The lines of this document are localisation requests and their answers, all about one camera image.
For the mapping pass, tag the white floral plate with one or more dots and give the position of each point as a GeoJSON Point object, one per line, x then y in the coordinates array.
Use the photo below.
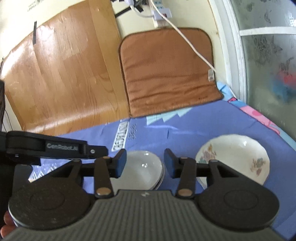
{"type": "Point", "coordinates": [231, 150]}
{"type": "Point", "coordinates": [201, 183]}

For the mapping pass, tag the white plug adapter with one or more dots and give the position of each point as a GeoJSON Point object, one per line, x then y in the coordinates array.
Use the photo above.
{"type": "Point", "coordinates": [163, 14]}

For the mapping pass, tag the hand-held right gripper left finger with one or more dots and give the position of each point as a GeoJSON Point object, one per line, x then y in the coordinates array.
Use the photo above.
{"type": "Point", "coordinates": [120, 164]}

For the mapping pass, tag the person's left hand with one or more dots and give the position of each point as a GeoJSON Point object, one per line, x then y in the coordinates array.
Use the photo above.
{"type": "Point", "coordinates": [8, 229]}

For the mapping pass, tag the white power strip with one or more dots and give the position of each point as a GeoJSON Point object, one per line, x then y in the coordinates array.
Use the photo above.
{"type": "Point", "coordinates": [158, 23]}

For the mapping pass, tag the wood-grain board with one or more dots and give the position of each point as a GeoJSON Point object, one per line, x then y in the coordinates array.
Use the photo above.
{"type": "Point", "coordinates": [57, 81]}

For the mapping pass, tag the white-framed frosted window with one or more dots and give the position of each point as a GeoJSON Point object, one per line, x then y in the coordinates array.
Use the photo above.
{"type": "Point", "coordinates": [266, 69]}

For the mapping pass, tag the pink printed cloth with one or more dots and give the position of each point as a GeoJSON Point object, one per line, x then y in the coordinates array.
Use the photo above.
{"type": "Point", "coordinates": [256, 114]}

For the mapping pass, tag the blue printed tablecloth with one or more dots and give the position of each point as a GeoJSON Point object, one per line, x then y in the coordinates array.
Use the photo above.
{"type": "Point", "coordinates": [185, 129]}

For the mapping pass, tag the brown cushion pad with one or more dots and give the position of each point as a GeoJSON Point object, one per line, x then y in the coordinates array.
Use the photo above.
{"type": "Point", "coordinates": [166, 69]}

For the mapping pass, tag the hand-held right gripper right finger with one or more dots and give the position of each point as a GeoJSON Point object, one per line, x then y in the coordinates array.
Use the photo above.
{"type": "Point", "coordinates": [170, 165]}

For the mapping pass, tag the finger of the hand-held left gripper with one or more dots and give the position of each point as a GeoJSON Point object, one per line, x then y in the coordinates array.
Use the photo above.
{"type": "Point", "coordinates": [98, 152]}

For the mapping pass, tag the black tape strip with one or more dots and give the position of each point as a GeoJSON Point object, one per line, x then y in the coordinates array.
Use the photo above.
{"type": "Point", "coordinates": [35, 32]}

